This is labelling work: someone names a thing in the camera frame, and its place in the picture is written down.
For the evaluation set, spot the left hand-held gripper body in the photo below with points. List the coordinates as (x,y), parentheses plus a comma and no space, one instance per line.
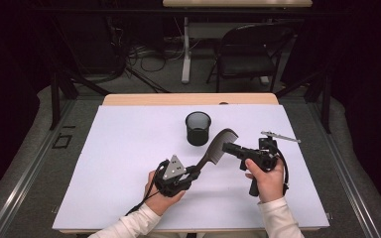
(173,168)

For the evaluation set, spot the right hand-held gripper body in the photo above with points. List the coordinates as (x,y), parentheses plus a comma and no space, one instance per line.
(266,155)

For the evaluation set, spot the black mesh pen cup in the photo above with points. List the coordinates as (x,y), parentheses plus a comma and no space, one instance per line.
(197,135)

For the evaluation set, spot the person's right hand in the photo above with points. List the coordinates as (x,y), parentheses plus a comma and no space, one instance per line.
(269,183)

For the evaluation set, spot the person's left hand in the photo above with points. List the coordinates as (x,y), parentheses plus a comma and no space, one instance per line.
(160,203)

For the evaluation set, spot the white foam board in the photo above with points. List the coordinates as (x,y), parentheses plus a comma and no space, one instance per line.
(129,139)

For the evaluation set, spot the light wooden table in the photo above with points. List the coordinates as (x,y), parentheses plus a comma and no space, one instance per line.
(165,99)

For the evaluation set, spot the black metal stand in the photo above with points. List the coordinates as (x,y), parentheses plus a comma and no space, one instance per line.
(325,99)
(55,99)

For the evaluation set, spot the black folding chair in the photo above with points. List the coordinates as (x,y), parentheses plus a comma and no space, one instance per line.
(244,62)

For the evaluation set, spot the white desk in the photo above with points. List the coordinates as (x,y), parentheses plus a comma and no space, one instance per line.
(238,3)

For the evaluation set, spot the aluminium rail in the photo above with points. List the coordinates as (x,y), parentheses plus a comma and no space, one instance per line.
(344,172)
(29,168)

